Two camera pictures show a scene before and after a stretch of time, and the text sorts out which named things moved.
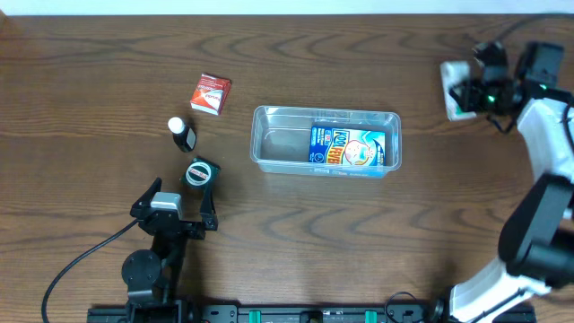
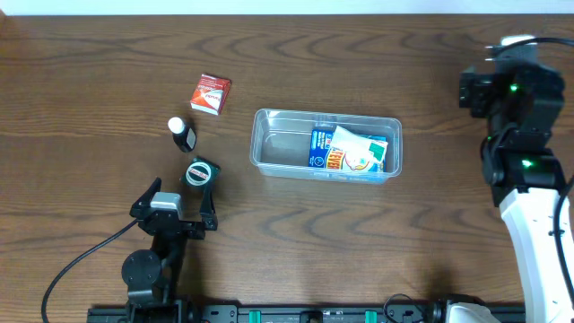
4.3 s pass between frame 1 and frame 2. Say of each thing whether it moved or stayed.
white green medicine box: moved
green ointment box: stayed
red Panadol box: stayed
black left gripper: stayed
